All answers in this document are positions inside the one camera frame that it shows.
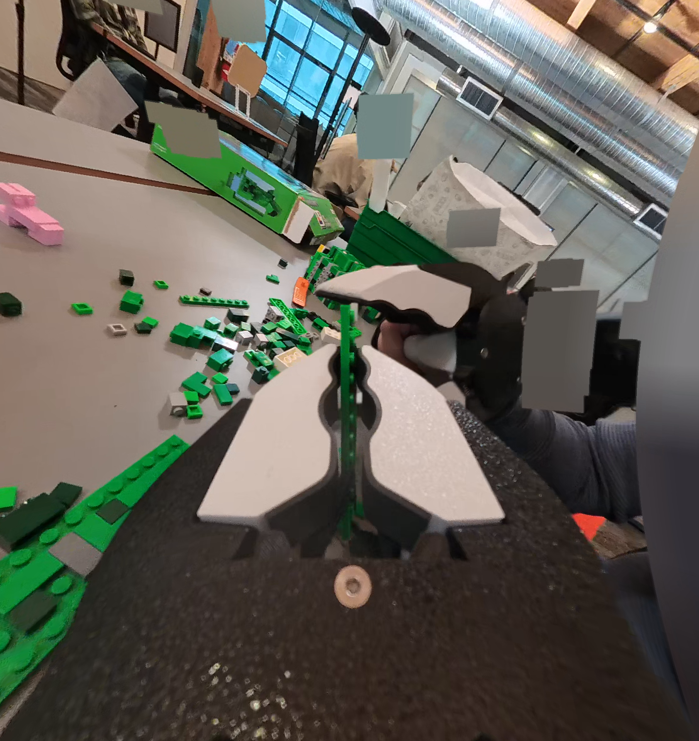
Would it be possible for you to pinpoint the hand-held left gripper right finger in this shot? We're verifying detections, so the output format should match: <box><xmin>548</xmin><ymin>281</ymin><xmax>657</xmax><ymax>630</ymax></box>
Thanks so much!
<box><xmin>358</xmin><ymin>344</ymin><xmax>507</xmax><ymax>528</ymax></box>

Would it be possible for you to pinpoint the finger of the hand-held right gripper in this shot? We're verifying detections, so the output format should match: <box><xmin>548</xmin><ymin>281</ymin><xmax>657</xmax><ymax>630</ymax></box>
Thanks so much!
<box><xmin>403</xmin><ymin>329</ymin><xmax>461</xmax><ymax>372</ymax></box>
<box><xmin>315</xmin><ymin>263</ymin><xmax>485</xmax><ymax>331</ymax></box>

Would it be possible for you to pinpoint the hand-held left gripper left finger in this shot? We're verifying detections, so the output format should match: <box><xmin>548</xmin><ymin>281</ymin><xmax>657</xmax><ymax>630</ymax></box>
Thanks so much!
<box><xmin>197</xmin><ymin>343</ymin><xmax>343</xmax><ymax>528</ymax></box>

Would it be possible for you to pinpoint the long green studded plate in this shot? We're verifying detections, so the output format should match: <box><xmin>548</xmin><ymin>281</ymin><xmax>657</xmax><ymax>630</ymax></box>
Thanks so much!
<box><xmin>337</xmin><ymin>301</ymin><xmax>366</xmax><ymax>536</ymax></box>

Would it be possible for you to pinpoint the person's right hand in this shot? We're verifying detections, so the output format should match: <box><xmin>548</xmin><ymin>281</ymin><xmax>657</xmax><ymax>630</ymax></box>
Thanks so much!
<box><xmin>378</xmin><ymin>321</ymin><xmax>427</xmax><ymax>360</ymax></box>

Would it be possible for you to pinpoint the green plastic crate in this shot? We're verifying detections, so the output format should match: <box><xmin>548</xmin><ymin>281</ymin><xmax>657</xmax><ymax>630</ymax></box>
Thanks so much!
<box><xmin>346</xmin><ymin>204</ymin><xmax>463</xmax><ymax>276</ymax></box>

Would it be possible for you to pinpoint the white printed paper bag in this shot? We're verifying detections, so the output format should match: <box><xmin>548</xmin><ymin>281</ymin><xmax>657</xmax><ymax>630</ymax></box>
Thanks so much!
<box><xmin>397</xmin><ymin>155</ymin><xmax>559</xmax><ymax>280</ymax></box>

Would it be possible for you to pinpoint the pile of loose bricks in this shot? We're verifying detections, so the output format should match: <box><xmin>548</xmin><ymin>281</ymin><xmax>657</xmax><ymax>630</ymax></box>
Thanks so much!
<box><xmin>167</xmin><ymin>243</ymin><xmax>365</xmax><ymax>419</ymax></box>

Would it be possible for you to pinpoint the narrow green studded plate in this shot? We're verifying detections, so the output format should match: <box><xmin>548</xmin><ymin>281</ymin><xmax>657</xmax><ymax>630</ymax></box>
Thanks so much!
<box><xmin>178</xmin><ymin>293</ymin><xmax>251</xmax><ymax>309</ymax></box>

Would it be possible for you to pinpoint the green cardboard box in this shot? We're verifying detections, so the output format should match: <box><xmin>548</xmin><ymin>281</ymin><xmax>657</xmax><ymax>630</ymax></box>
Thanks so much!
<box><xmin>148</xmin><ymin>120</ymin><xmax>346</xmax><ymax>247</ymax></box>

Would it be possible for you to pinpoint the white ceiling vent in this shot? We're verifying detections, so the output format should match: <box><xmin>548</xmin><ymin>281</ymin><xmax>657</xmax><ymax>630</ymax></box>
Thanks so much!
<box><xmin>455</xmin><ymin>77</ymin><xmax>504</xmax><ymax>120</ymax></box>

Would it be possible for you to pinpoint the grey flat tile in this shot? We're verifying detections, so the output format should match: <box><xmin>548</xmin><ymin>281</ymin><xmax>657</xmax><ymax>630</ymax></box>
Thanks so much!
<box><xmin>48</xmin><ymin>533</ymin><xmax>102</xmax><ymax>577</ymax></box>

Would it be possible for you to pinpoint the long dark green brick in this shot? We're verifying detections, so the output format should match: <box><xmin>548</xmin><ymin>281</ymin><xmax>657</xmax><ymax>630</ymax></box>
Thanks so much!
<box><xmin>0</xmin><ymin>482</ymin><xmax>84</xmax><ymax>552</ymax></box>

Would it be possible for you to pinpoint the black floor lamp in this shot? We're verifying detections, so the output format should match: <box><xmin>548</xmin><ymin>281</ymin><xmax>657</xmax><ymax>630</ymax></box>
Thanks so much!
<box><xmin>317</xmin><ymin>7</ymin><xmax>392</xmax><ymax>169</ymax></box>

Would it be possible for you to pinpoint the brown background table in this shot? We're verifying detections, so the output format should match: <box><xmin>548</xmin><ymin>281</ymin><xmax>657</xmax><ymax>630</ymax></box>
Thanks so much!
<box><xmin>90</xmin><ymin>22</ymin><xmax>290</xmax><ymax>147</ymax></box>

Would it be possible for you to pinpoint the pink brick figure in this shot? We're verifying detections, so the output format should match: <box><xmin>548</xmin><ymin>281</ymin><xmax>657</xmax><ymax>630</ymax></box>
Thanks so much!
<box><xmin>0</xmin><ymin>181</ymin><xmax>65</xmax><ymax>247</ymax></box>

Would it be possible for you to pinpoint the black office chair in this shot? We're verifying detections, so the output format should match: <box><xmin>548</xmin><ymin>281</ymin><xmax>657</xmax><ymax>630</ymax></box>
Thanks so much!
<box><xmin>56</xmin><ymin>0</ymin><xmax>104</xmax><ymax>82</ymax></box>

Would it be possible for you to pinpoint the silver air duct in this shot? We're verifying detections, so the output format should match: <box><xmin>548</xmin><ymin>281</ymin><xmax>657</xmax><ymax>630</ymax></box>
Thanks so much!
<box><xmin>378</xmin><ymin>0</ymin><xmax>699</xmax><ymax>216</ymax></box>

